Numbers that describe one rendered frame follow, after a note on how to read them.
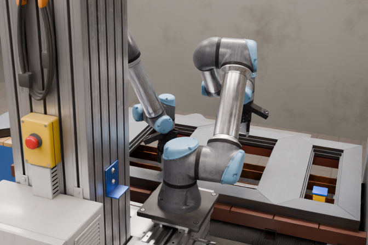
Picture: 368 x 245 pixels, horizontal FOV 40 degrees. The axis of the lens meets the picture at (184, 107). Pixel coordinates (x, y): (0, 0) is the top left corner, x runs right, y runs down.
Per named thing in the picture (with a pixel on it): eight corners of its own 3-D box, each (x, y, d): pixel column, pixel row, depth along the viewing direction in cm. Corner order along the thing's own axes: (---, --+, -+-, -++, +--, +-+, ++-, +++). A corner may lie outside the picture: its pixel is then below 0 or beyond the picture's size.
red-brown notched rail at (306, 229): (17, 172, 248) (15, 161, 246) (364, 245, 201) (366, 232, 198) (11, 176, 245) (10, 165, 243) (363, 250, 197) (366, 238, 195)
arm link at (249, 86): (224, 104, 220) (228, 91, 229) (250, 106, 217) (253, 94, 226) (224, 88, 216) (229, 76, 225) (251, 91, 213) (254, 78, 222)
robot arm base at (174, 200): (192, 217, 167) (193, 191, 163) (150, 208, 172) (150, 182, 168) (206, 196, 180) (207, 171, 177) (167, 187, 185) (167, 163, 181)
